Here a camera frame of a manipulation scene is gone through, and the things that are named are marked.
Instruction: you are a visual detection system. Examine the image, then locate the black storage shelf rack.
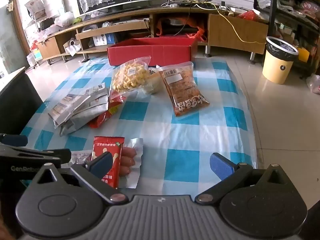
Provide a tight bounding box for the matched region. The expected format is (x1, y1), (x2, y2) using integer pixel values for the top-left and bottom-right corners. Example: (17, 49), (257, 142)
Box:
(254, 0), (320, 78)

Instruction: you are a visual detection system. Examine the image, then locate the small white printed packet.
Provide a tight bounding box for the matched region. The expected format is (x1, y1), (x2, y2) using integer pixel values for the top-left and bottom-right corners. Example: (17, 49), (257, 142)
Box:
(71, 150), (93, 166)

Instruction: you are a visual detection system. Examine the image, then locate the yellow trash bin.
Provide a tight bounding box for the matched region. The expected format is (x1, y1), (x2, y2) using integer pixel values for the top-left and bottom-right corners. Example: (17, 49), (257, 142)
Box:
(262, 36), (299, 84)

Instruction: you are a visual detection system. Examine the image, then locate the white and blue box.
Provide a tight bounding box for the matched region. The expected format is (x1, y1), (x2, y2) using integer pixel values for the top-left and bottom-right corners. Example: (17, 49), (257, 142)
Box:
(92, 33), (118, 46)

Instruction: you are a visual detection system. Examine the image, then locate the orange plastic bag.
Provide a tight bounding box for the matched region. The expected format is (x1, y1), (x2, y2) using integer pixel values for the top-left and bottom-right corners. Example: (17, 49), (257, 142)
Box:
(156, 16), (208, 42)

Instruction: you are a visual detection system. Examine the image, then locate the yellow cable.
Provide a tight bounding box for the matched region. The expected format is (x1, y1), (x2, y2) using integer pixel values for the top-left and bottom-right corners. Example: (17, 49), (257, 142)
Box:
(200, 1), (267, 44)

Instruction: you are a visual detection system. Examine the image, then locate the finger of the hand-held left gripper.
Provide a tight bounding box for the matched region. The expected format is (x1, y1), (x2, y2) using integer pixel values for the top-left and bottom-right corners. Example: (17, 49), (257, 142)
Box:
(0, 144), (72, 164)
(0, 134), (28, 147)

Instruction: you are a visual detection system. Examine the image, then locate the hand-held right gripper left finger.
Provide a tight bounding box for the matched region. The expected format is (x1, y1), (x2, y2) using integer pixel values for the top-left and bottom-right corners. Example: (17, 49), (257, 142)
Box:
(30, 152), (129, 204)

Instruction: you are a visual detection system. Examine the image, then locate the white plastic bag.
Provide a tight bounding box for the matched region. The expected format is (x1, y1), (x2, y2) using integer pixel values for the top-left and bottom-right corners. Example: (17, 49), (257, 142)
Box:
(306, 74), (320, 94)

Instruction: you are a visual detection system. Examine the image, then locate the clear bag of yellow waffles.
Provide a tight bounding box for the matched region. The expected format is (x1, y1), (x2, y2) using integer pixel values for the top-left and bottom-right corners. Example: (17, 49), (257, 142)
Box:
(110, 56), (153, 98)

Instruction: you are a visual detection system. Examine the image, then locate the red cardboard box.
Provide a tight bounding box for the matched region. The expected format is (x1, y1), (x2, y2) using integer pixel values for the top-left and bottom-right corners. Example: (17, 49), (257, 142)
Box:
(107, 35), (198, 67)

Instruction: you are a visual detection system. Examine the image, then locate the red plastic bag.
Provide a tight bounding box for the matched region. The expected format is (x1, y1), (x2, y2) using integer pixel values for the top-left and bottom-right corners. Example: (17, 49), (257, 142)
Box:
(237, 9), (263, 21)

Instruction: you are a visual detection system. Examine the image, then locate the orange-brown snack packet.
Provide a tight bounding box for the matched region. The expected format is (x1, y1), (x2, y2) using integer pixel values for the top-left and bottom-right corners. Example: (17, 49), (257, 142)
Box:
(159, 61), (210, 117)

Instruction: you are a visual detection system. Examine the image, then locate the red sausage packet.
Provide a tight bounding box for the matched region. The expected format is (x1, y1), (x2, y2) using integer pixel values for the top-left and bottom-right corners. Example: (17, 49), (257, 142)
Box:
(91, 136), (125, 188)

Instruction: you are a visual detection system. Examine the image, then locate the red crinkled snack packet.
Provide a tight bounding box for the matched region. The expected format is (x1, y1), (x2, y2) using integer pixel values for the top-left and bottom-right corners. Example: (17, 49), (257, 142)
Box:
(87, 90), (125, 128)

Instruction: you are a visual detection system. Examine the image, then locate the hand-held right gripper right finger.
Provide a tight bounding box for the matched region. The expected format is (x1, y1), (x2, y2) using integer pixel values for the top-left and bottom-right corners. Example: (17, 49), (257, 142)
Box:
(195, 152), (292, 204)

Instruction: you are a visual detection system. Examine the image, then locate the silver media player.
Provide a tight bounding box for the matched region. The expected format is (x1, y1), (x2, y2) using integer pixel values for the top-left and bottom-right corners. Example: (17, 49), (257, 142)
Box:
(110, 19), (150, 27)

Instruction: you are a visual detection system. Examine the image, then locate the blue checkered tablecloth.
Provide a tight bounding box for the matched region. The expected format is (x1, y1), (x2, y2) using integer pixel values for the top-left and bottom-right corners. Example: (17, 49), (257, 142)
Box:
(20, 56), (258, 198)

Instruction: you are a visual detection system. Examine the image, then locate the black flat cooker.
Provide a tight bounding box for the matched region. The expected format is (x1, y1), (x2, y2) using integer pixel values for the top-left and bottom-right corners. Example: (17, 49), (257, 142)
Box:
(161, 19), (203, 35)

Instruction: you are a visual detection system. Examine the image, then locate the small plastic drawer unit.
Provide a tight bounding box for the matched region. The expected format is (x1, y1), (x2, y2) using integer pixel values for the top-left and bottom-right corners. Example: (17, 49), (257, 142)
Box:
(26, 47), (43, 67)

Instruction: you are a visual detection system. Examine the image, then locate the white steamed cake packet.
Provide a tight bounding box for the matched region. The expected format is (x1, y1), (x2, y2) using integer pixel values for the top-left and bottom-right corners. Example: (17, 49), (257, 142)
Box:
(144, 66), (166, 95)

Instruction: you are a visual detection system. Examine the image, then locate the printed cardboard carton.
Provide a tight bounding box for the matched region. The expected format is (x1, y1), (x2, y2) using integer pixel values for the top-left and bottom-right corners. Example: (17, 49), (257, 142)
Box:
(24, 0), (47, 20)

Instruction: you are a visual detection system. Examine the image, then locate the crumpled white bag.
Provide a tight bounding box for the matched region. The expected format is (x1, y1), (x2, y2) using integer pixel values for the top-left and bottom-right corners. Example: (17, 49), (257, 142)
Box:
(62, 37), (82, 57)

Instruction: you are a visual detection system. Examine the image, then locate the wooden television stand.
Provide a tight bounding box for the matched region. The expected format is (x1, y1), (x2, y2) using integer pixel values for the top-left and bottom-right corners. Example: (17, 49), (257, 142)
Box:
(36, 4), (269, 61)

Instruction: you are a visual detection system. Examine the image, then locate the black furniture piece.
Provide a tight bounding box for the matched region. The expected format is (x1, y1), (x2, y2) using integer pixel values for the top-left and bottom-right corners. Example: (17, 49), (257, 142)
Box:
(0, 66), (44, 136)

